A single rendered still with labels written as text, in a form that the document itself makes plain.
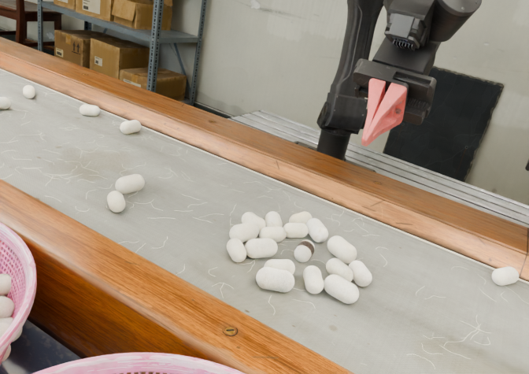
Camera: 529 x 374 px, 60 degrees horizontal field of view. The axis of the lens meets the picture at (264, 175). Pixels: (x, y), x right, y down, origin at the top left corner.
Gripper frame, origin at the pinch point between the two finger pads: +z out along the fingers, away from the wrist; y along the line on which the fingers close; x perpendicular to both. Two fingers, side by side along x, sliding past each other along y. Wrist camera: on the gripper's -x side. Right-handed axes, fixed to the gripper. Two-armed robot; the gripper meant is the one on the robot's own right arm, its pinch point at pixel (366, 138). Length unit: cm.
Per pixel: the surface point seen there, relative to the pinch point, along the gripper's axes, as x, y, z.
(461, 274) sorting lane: 7.3, 15.7, 8.9
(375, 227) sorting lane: 9.2, 4.2, 6.7
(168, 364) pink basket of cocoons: -16.5, -0.3, 32.7
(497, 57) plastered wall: 125, 4, -147
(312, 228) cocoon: 1.7, -1.0, 13.2
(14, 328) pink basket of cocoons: -19.6, -9.9, 35.9
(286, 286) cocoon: -5.7, 1.4, 22.1
